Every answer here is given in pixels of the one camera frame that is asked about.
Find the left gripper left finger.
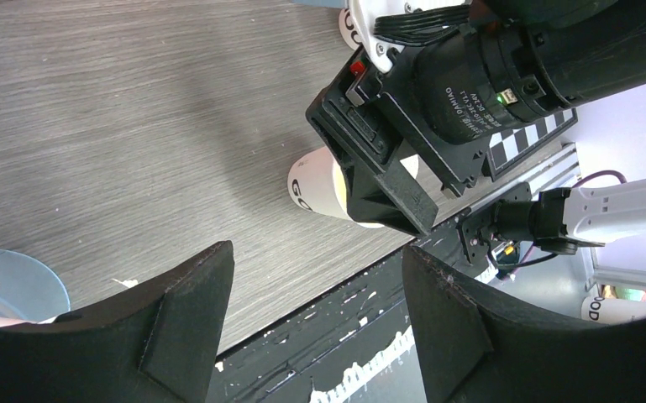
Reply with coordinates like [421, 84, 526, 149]
[0, 240, 234, 402]

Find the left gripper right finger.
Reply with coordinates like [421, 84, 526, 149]
[402, 247, 646, 402]

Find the blue plastic cup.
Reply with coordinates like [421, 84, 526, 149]
[0, 249, 71, 322]

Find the paper cup outside enclosure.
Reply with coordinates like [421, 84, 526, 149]
[580, 296, 646, 325]

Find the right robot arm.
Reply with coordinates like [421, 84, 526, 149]
[306, 1, 646, 236]

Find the black white checkerboard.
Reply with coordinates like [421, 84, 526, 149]
[482, 108, 578, 181]

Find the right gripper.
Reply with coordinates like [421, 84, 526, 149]
[306, 47, 501, 237]

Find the white paper coffee cup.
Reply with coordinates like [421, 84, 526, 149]
[338, 8, 363, 50]

